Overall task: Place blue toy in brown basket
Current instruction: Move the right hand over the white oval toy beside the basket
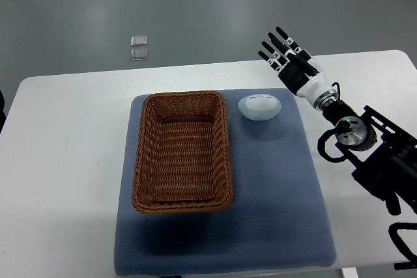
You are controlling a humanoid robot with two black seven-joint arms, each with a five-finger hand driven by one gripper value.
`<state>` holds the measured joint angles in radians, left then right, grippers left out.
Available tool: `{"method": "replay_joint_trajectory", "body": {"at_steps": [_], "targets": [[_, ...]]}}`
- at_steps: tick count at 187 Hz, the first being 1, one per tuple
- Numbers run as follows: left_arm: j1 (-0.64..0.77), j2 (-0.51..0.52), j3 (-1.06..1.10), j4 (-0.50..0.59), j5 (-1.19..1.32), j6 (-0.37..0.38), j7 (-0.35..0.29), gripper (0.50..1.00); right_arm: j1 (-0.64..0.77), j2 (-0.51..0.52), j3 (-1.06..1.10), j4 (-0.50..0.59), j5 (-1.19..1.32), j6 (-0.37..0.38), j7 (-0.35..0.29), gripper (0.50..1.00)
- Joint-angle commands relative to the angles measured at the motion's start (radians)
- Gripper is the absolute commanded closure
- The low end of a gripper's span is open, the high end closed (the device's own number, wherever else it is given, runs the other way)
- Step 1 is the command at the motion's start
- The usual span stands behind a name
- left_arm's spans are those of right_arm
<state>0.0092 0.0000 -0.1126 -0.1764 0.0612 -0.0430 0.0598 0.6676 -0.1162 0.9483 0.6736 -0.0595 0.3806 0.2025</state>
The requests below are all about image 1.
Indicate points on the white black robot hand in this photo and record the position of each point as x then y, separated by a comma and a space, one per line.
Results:
298, 70

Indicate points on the blue white plush toy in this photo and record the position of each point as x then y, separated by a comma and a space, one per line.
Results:
259, 107

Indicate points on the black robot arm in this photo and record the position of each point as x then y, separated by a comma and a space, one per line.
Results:
369, 101

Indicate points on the brown wicker basket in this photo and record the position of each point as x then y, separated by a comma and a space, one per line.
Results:
183, 162

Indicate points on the upper metal floor plate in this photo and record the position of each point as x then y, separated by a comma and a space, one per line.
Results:
139, 40

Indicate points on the metal floor plate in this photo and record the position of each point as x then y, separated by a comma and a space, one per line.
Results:
139, 54
139, 40

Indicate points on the lower metal floor plate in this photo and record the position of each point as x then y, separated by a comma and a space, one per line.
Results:
139, 54

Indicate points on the blue fabric mat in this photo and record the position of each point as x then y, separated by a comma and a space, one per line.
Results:
276, 220

